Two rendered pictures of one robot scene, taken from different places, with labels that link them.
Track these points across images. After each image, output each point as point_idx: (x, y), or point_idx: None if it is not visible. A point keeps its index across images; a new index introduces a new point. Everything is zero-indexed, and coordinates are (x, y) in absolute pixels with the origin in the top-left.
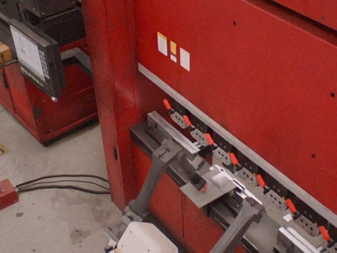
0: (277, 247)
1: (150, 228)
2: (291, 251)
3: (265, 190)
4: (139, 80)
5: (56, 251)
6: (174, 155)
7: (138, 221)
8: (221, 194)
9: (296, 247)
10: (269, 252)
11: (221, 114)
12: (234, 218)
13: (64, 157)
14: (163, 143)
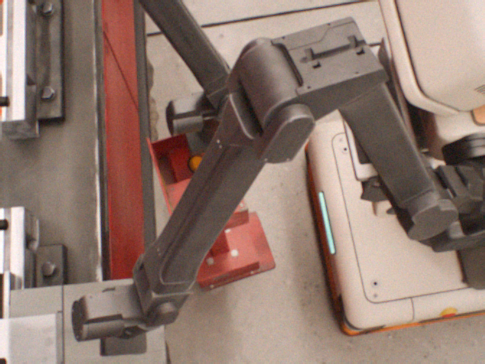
0: (58, 107)
1: (434, 40)
2: (37, 83)
3: (1, 100)
4: None
5: None
6: (299, 32)
7: (468, 58)
8: (72, 284)
9: (27, 68)
10: (77, 120)
11: None
12: (79, 248)
13: None
14: (307, 110)
